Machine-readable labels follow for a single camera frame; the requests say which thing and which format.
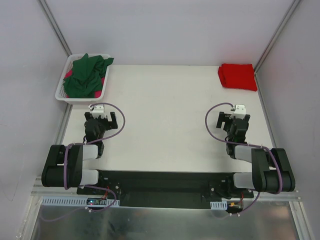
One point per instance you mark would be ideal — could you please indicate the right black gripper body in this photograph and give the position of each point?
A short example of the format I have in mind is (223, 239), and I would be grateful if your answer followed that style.
(233, 120)

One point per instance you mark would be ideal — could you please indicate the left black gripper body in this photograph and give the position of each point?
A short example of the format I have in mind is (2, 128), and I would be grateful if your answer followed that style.
(101, 119)

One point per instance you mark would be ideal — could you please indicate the green t-shirt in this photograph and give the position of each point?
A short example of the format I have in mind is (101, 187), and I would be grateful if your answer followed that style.
(87, 65)

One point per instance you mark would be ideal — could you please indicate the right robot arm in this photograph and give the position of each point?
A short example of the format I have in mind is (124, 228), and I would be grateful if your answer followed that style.
(270, 169)

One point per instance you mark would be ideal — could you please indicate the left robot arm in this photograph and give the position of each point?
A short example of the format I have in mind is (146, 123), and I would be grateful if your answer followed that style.
(64, 166)

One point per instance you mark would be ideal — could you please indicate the pink t-shirt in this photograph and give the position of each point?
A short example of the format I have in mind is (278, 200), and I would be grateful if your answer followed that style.
(90, 88)

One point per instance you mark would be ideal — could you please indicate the folded red t-shirt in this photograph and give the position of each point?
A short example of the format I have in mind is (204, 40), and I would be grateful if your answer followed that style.
(237, 76)

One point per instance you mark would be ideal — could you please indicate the white plastic basket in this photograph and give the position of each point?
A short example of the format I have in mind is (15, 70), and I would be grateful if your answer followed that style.
(60, 94)

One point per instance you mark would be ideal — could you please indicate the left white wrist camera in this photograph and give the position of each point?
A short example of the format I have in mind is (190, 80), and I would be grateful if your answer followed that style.
(97, 111)

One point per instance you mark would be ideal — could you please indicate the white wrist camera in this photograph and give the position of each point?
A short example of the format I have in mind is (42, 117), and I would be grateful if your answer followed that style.
(238, 111)
(97, 111)

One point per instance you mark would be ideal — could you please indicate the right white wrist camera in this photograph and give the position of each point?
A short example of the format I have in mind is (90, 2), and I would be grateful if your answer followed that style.
(238, 111)

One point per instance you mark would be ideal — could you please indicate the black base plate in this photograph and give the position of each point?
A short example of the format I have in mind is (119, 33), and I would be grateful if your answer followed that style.
(181, 190)

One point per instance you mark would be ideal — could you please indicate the right slotted cable duct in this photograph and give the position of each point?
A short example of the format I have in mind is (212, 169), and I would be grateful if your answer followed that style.
(219, 205)

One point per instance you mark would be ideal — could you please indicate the slotted cable duct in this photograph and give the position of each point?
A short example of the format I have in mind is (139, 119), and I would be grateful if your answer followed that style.
(219, 205)
(79, 202)

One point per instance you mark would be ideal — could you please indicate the left slotted cable duct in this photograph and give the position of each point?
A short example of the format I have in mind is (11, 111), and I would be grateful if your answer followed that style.
(79, 202)

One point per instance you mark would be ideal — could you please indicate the left aluminium corner post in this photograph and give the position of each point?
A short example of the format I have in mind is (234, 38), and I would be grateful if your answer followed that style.
(55, 27)

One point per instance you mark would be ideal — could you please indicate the aluminium corner post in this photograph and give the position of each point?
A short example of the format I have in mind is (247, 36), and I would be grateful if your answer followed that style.
(280, 28)
(55, 27)

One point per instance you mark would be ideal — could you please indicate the right aluminium corner post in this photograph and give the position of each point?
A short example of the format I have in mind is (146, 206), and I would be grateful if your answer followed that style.
(280, 28)

